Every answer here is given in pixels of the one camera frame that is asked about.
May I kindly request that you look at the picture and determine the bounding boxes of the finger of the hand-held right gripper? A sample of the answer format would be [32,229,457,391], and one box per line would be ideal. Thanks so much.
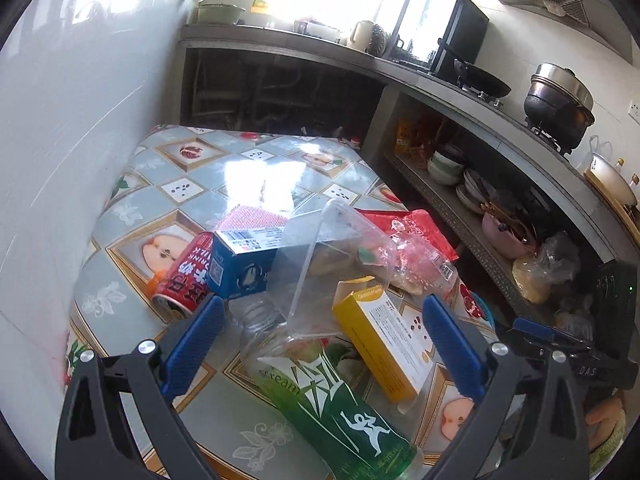
[502,330,623,391]
[512,317,558,337]

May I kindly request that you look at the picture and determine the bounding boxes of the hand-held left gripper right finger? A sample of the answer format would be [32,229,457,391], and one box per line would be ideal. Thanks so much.
[422,294,591,480]

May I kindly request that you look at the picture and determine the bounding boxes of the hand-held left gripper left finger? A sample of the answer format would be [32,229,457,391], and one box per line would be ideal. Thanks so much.
[54,294,226,480]

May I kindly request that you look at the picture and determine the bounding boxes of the red drink can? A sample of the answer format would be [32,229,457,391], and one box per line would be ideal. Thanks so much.
[150,231,216,323]

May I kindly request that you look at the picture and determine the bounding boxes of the yellow cardboard box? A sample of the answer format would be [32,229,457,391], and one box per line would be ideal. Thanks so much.
[332,276,435,403]

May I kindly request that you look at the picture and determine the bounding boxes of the blue cardboard box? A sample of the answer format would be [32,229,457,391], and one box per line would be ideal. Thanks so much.
[206,227,296,301]

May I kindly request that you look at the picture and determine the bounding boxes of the clear plastic wrapper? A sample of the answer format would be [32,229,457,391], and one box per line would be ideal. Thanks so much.
[365,230,460,301]

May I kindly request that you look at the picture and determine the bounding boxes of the clear plastic container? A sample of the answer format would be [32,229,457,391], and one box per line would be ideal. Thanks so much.
[265,199,401,338]

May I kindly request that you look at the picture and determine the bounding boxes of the green label plastic bottle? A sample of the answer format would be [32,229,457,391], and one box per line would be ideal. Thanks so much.
[235,300,418,480]

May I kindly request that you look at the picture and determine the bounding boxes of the red snack packet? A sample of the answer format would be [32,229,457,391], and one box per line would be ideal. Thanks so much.
[360,208,458,261]

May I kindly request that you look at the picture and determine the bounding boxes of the clear plastic food bag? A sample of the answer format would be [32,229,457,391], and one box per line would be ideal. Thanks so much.
[512,232,581,303]

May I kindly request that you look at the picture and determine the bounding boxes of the pink bowl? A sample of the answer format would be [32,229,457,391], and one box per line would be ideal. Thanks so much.
[481,210,536,260]

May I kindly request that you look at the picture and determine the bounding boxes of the stack of plates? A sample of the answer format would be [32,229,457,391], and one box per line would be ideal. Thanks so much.
[456,170,496,213]

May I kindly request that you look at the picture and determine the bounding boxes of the fruit printed tablecloth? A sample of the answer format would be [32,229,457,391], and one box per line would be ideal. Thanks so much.
[65,125,501,480]

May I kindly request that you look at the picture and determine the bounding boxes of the stack of white bowls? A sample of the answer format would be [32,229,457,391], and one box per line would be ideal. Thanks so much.
[426,147,466,186]

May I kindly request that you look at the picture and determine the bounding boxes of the gas stove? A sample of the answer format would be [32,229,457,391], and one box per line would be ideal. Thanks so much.
[457,82,576,157]

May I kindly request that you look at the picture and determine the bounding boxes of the steel lidded pot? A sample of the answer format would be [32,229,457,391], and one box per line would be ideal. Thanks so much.
[523,62,596,148]

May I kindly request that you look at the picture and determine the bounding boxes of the orange packets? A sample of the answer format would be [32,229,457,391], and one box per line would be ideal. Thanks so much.
[395,119,436,157]

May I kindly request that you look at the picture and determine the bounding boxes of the black wok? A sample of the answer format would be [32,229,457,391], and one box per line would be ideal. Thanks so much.
[452,57,512,98]

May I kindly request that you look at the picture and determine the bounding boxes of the black countertop oven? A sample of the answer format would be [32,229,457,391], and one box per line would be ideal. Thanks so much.
[390,0,490,78]

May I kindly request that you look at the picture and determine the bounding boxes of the grey concrete kitchen counter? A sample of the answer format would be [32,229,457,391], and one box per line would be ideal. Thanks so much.
[180,24,640,281]

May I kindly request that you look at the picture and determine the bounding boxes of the cream kettle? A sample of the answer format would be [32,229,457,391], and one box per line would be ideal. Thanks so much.
[348,20,376,52]

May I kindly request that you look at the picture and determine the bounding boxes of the green basin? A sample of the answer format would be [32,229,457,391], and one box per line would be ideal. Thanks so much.
[195,2,247,25]

